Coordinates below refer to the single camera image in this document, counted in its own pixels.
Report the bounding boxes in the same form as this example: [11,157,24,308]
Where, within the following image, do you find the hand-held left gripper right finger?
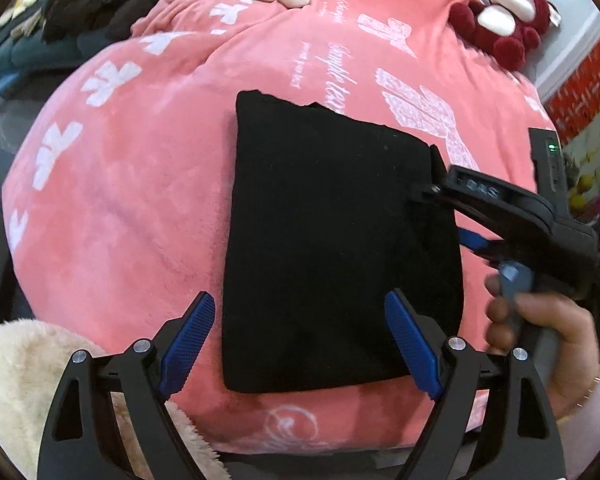
[384,289,566,480]

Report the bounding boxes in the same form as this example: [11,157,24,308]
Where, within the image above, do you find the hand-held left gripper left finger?
[37,291,217,480]

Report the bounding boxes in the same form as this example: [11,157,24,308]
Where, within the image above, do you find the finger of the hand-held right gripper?
[457,229,506,267]
[410,145,453,207]

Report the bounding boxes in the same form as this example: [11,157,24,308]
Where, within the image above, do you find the black garment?
[221,90,465,393]

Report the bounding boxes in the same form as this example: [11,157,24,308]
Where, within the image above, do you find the person's right forearm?
[555,367,600,480]

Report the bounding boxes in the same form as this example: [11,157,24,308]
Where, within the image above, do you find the person's right hand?
[484,277,600,418]

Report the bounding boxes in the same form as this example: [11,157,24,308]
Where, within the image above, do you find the yellow fruit plant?
[565,125,600,221]

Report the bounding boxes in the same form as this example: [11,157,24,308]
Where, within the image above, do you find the red brick pattern panel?
[545,27,600,141]

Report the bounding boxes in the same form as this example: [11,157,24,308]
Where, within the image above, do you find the pink printed blanket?
[2,0,558,456]

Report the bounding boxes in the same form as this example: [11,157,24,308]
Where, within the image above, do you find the cream fluffy coat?
[0,320,221,480]

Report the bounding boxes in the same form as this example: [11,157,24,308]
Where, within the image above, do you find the red and white plush toy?
[447,0,561,71]

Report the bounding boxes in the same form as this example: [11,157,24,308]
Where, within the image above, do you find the teal puffer jacket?
[0,25,106,83]

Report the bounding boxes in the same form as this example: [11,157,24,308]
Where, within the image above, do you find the dark brown puffer jacket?
[42,0,206,43]

